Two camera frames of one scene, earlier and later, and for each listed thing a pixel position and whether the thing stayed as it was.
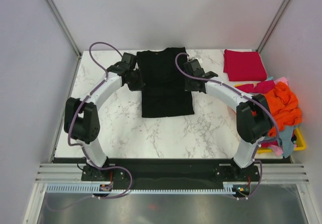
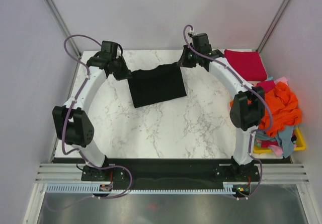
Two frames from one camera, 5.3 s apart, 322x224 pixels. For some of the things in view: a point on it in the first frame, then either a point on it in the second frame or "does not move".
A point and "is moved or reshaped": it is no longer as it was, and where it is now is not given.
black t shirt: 164,94 is moved or reshaped
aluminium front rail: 269,173 does not move
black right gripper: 188,87 to 183,62
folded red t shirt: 244,66 does not move
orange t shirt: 285,107 does not move
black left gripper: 139,84 to 126,73
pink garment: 281,79 does not move
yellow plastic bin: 301,142 does not move
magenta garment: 263,87 does not move
